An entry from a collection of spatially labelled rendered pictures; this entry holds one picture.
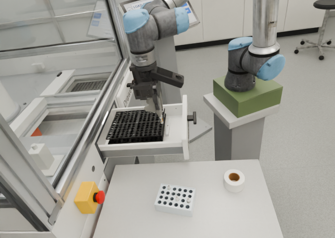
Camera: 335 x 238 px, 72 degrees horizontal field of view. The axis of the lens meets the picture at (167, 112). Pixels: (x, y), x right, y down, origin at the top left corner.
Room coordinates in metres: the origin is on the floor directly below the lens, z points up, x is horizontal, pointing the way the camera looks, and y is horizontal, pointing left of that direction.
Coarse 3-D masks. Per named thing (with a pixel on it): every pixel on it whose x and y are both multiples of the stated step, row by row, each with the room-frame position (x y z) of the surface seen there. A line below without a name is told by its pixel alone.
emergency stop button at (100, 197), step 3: (99, 192) 0.46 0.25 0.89; (102, 192) 0.46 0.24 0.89; (96, 195) 0.45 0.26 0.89; (99, 195) 0.45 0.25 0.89; (102, 195) 0.45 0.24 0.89; (96, 198) 0.45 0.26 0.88; (99, 198) 0.44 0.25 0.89; (102, 198) 0.44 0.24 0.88; (99, 201) 0.43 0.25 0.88; (102, 201) 0.44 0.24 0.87
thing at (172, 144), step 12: (120, 108) 0.90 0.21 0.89; (132, 108) 0.89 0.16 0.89; (168, 108) 0.86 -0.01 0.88; (180, 108) 0.85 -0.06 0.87; (108, 120) 0.84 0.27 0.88; (180, 120) 0.81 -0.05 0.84; (180, 132) 0.73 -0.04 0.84; (108, 144) 0.67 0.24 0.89; (120, 144) 0.66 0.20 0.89; (132, 144) 0.65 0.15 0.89; (144, 144) 0.63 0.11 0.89; (156, 144) 0.63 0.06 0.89; (168, 144) 0.62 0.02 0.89; (180, 144) 0.61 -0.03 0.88; (108, 156) 0.66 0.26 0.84; (120, 156) 0.65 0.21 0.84
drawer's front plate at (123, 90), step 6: (126, 78) 1.13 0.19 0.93; (132, 78) 1.22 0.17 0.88; (126, 84) 1.09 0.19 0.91; (120, 90) 1.01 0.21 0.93; (126, 90) 1.07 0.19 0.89; (132, 90) 1.16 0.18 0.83; (120, 96) 0.97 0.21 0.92; (126, 96) 1.04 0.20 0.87; (120, 102) 0.95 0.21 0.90; (126, 102) 1.02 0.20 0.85
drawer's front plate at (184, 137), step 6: (186, 96) 0.86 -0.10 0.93; (186, 102) 0.81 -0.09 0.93; (186, 108) 0.77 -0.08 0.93; (186, 114) 0.73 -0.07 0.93; (186, 120) 0.69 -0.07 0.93; (186, 126) 0.66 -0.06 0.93; (186, 132) 0.62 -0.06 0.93; (186, 138) 0.59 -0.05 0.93; (186, 144) 0.59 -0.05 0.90; (186, 150) 0.59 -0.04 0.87; (186, 156) 0.59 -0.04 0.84
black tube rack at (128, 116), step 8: (120, 112) 0.86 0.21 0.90; (128, 112) 0.85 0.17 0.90; (136, 112) 0.84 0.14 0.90; (144, 112) 0.83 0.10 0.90; (152, 112) 0.82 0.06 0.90; (120, 120) 0.80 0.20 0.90; (128, 120) 0.79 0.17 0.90; (136, 120) 0.78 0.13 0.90; (144, 120) 0.78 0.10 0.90; (152, 120) 0.80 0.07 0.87; (120, 128) 0.75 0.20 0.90; (128, 128) 0.74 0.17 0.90; (136, 128) 0.73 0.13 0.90; (144, 128) 0.72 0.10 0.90; (152, 128) 0.71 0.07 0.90; (112, 136) 0.71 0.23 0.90; (120, 136) 0.70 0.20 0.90; (128, 136) 0.69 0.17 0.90; (136, 136) 0.71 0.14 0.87; (144, 136) 0.67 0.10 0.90; (152, 136) 0.67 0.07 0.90
